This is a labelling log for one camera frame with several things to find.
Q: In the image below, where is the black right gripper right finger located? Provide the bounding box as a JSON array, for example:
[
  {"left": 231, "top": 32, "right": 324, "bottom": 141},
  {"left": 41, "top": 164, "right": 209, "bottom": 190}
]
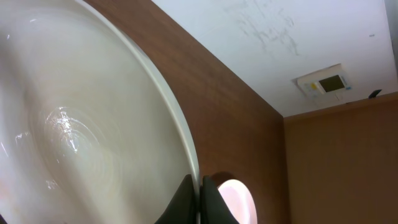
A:
[{"left": 200, "top": 176, "right": 239, "bottom": 224}]

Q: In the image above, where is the small black wall object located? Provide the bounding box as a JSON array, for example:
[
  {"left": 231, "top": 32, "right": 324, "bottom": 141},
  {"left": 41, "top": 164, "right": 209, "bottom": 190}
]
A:
[{"left": 368, "top": 89, "right": 381, "bottom": 99}]

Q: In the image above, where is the white plate with red stains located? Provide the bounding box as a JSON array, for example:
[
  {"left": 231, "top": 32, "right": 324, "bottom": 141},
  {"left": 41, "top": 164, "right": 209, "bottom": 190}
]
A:
[{"left": 1, "top": 0, "right": 199, "bottom": 223}]

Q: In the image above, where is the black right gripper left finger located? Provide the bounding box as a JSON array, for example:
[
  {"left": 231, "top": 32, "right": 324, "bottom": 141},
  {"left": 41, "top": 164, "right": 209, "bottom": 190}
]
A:
[{"left": 155, "top": 175, "right": 196, "bottom": 224}]

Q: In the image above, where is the white wall control panel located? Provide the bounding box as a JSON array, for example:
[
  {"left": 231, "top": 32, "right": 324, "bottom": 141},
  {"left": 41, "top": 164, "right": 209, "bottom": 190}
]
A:
[{"left": 295, "top": 63, "right": 352, "bottom": 100}]

